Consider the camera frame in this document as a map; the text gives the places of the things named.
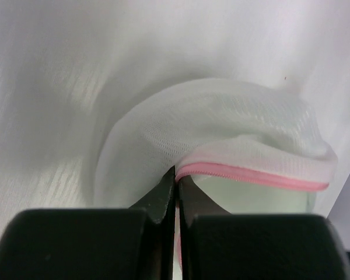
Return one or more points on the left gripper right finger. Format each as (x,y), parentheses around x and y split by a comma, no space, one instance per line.
(216,244)

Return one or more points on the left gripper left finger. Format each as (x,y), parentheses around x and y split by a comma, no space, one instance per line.
(111,243)

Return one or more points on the white mesh bag pink trim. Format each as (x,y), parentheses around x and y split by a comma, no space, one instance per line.
(252,148)

